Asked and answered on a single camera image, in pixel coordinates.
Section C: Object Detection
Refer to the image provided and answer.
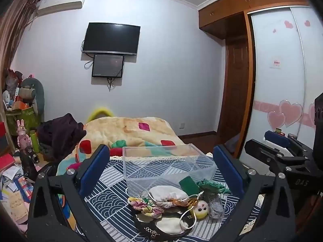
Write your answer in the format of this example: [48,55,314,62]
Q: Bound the green cylinder tube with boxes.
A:
[29,130,41,154]

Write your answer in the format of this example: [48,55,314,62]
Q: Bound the brown wooden door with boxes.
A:
[217,39,251,140]

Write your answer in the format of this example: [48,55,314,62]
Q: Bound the colourful printed blanket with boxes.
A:
[57,116,188,177]

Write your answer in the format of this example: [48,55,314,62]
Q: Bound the clear organza bag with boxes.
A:
[207,194,225,220]

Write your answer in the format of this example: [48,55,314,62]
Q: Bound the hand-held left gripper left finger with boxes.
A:
[27,144,111,242]

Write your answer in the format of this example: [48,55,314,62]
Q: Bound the pink rabbit figure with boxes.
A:
[16,119,32,148]

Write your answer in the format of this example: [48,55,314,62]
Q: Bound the pink heart decorations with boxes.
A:
[267,100,303,131]

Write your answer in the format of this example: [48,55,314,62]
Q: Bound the dark green felt piece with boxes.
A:
[179,176,201,196]

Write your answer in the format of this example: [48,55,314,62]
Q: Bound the red book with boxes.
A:
[0,154,16,172]

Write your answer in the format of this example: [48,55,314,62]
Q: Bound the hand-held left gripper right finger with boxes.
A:
[213,144,296,242]

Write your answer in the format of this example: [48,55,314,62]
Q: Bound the wooden overhead cabinet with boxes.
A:
[197,0,311,40]

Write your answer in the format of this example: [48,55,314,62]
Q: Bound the orange braided cord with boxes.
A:
[167,198,200,208]

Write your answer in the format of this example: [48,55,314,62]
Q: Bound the black cylindrical lens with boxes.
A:
[24,147,40,164]

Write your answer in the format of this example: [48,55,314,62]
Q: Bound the green shopping bag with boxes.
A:
[6,105,42,136]

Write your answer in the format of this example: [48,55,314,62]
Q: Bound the white drawstring pouch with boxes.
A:
[147,185,189,209]

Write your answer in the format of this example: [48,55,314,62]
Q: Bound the pile of papers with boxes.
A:
[0,164,35,232]

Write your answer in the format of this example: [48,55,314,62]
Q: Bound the small cream cloth pouch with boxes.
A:
[154,215,188,235]

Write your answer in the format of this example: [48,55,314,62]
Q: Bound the black bag with white pouch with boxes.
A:
[133,208,200,239]

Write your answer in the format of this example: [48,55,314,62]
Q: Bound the small black wall monitor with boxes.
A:
[91,54,125,78]

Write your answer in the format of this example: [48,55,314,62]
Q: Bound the white sliding wardrobe doors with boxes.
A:
[238,5,323,168]

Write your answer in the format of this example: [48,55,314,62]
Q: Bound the blue white patterned bedsheet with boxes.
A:
[57,152,265,242]

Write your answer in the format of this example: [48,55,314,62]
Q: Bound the white air conditioner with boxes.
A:
[37,0,88,18]

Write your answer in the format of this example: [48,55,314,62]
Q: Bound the small yellow doll head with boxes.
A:
[192,199,209,219]

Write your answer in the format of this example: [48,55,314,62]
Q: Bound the yellow plush item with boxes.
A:
[87,107,114,123]

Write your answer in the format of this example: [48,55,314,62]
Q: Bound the clear plastic storage box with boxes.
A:
[122,143,218,194]

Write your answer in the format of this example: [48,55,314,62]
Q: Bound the green fabric scrunchie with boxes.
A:
[197,179,232,196]

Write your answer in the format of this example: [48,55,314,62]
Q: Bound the brown curtain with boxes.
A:
[0,0,41,86]

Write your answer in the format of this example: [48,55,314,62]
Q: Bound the dark clothes pile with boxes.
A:
[37,113,87,162]

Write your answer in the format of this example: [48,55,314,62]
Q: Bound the grey green plush toy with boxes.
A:
[20,77,45,117]

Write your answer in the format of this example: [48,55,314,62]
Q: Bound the wall-mounted black television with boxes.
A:
[81,22,141,56]

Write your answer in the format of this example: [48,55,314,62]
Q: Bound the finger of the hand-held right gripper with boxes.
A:
[244,139,311,176]
[264,130,309,158]

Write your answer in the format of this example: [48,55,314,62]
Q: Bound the floral fabric scrunchie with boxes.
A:
[127,197,165,219]

